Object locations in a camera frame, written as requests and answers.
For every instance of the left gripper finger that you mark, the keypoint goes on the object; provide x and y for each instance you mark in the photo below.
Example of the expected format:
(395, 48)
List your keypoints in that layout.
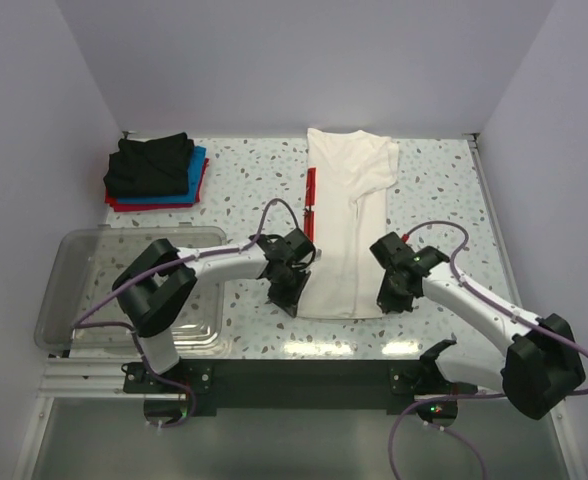
(282, 297)
(296, 291)

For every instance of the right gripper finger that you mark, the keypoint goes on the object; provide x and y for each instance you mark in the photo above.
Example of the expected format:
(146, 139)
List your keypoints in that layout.
(404, 303)
(381, 299)

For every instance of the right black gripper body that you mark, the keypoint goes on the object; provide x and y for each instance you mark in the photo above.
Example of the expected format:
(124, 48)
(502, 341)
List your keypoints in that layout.
(394, 292)

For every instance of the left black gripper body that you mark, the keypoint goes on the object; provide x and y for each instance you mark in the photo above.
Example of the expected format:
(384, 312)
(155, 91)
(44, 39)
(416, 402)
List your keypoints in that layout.
(288, 288)

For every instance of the white printed t-shirt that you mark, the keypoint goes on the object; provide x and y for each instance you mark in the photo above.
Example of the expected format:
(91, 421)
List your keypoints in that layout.
(352, 174)

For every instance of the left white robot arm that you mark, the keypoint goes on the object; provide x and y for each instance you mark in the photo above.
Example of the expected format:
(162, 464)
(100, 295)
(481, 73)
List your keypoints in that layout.
(154, 288)

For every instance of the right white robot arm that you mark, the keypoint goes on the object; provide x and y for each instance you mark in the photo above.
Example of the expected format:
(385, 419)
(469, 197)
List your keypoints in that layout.
(540, 364)

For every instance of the folded blue t-shirt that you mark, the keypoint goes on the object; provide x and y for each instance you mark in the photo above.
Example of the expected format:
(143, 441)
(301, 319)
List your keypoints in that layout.
(193, 173)

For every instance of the clear plastic bin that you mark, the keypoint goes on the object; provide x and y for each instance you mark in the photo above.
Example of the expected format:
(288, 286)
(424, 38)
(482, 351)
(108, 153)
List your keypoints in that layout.
(86, 265)

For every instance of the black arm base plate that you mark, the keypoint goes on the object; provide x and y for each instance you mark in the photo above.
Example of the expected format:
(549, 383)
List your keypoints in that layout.
(204, 387)

